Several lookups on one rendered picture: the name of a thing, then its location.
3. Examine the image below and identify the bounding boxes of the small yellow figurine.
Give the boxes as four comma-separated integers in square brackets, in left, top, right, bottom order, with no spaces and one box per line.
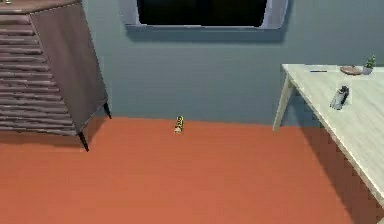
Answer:
[173,115,185,135]

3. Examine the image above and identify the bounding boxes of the brown chest of drawers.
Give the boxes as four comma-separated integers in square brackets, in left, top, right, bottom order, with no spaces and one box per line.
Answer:
[0,0,113,153]

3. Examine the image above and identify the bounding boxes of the grey and black bottle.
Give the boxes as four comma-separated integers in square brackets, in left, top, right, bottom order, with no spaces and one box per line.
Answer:
[329,85,350,111]

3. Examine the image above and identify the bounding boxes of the pale wooden table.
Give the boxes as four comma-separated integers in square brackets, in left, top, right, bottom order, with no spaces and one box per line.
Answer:
[272,63,384,224]

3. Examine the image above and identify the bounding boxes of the brown flat dish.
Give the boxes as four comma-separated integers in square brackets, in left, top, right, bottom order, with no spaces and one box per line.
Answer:
[339,65,364,76]

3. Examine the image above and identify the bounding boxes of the small green potted plant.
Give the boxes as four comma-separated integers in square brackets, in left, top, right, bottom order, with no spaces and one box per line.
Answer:
[362,54,377,76]

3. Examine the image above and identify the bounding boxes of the dark window with pale frame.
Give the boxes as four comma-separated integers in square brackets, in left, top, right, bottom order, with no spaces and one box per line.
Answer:
[118,0,290,30]

